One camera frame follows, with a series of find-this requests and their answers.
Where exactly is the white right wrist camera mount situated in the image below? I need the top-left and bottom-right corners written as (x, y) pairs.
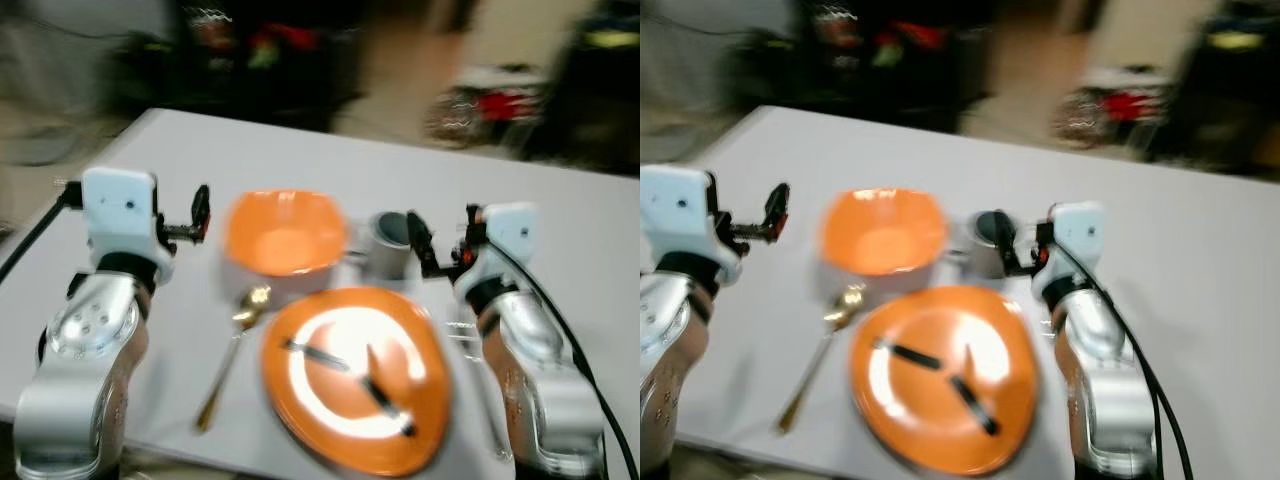
top-left (1043, 201), bottom-right (1113, 303)
top-left (466, 202), bottom-right (543, 303)

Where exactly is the orange plate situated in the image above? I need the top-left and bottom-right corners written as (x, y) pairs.
top-left (849, 284), bottom-right (1042, 478)
top-left (261, 287), bottom-right (454, 478)

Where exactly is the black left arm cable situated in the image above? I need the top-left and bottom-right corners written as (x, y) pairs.
top-left (0, 179), bottom-right (85, 287)

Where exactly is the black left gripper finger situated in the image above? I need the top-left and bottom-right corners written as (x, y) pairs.
top-left (763, 182), bottom-right (791, 243)
top-left (189, 184), bottom-right (213, 244)

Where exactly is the black chair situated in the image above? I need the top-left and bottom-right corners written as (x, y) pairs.
top-left (520, 0), bottom-right (641, 177)
top-left (1145, 0), bottom-right (1280, 177)

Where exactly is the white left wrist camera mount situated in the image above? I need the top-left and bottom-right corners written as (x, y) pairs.
top-left (640, 164), bottom-right (747, 287)
top-left (81, 166), bottom-right (177, 284)

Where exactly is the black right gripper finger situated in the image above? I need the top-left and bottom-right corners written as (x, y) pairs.
top-left (992, 209), bottom-right (1029, 279)
top-left (404, 211), bottom-right (443, 281)

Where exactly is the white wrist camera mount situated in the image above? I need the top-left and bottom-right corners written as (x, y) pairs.
top-left (1043, 201), bottom-right (1113, 303)
top-left (640, 164), bottom-right (747, 287)
top-left (466, 202), bottom-right (543, 303)
top-left (81, 166), bottom-right (177, 284)

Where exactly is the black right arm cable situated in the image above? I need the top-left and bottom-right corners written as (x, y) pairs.
top-left (1062, 240), bottom-right (1197, 480)
top-left (486, 238), bottom-right (641, 480)

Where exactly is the orange bowl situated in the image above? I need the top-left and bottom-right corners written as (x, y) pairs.
top-left (819, 186), bottom-right (950, 278)
top-left (221, 189), bottom-right (350, 280)

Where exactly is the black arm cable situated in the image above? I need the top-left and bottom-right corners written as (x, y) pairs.
top-left (1062, 240), bottom-right (1197, 480)
top-left (486, 238), bottom-right (641, 480)
top-left (0, 179), bottom-right (85, 287)

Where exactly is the basket with red contents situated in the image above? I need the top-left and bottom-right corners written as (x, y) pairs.
top-left (428, 64), bottom-right (549, 149)
top-left (1052, 64), bottom-right (1173, 149)

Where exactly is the grey cup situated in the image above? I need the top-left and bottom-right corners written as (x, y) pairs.
top-left (962, 209), bottom-right (1017, 283)
top-left (358, 210), bottom-right (419, 288)

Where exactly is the gold spoon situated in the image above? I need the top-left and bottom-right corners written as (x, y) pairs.
top-left (194, 284), bottom-right (274, 434)
top-left (777, 284), bottom-right (867, 435)

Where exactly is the black cluttered shelf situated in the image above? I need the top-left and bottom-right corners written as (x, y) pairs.
top-left (730, 0), bottom-right (1001, 133)
top-left (105, 0), bottom-right (373, 133)

